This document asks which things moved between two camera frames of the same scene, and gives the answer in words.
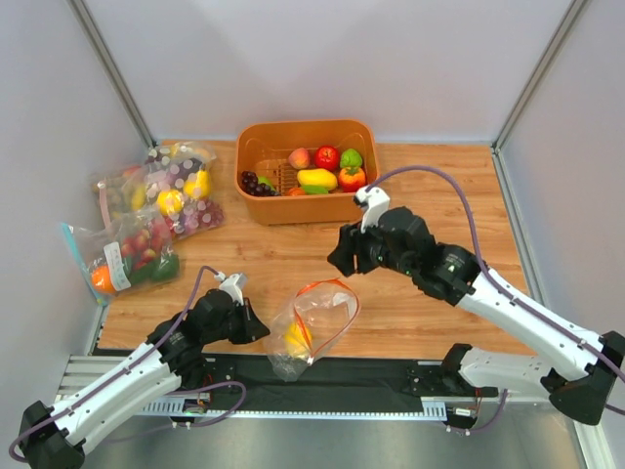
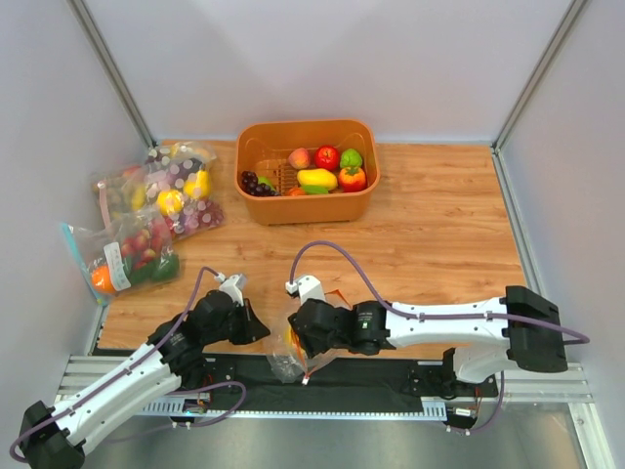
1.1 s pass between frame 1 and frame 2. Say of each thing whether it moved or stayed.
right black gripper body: moved
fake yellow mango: stayed
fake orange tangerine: stayed
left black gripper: stayed
